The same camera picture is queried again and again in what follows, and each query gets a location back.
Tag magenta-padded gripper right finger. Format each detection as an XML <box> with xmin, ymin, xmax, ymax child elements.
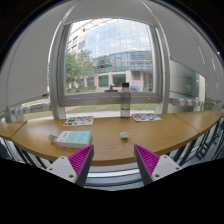
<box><xmin>133</xmin><ymin>143</ymin><xmax>183</xmax><ymax>186</ymax></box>

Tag black metal chairs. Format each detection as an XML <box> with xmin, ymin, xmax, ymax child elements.
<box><xmin>166</xmin><ymin>118</ymin><xmax>224</xmax><ymax>166</ymax></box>

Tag clear water bottle black cap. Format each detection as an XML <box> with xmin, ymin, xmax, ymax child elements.
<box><xmin>120</xmin><ymin>82</ymin><xmax>132</xmax><ymax>120</ymax></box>

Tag black window handle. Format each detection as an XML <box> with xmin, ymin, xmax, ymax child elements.
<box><xmin>104</xmin><ymin>84</ymin><xmax>119</xmax><ymax>93</ymax></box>

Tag sticker sheet with red stickers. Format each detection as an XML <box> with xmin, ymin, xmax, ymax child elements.
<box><xmin>131</xmin><ymin>112</ymin><xmax>163</xmax><ymax>123</ymax></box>

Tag white power strip plug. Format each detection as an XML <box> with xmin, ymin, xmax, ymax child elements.
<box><xmin>48</xmin><ymin>133</ymin><xmax>59</xmax><ymax>143</ymax></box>

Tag white window frame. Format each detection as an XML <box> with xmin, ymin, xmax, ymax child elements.
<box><xmin>49</xmin><ymin>16</ymin><xmax>173</xmax><ymax>119</ymax></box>

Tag sticker sheet with green stickers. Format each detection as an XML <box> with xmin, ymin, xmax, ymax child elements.
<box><xmin>62</xmin><ymin>115</ymin><xmax>95</xmax><ymax>127</ymax></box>

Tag white and teal power strip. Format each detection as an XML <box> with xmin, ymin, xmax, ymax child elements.
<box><xmin>55</xmin><ymin>130</ymin><xmax>93</xmax><ymax>149</ymax></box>

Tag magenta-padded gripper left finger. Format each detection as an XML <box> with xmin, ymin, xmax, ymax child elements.
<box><xmin>45</xmin><ymin>143</ymin><xmax>95</xmax><ymax>188</ymax></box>

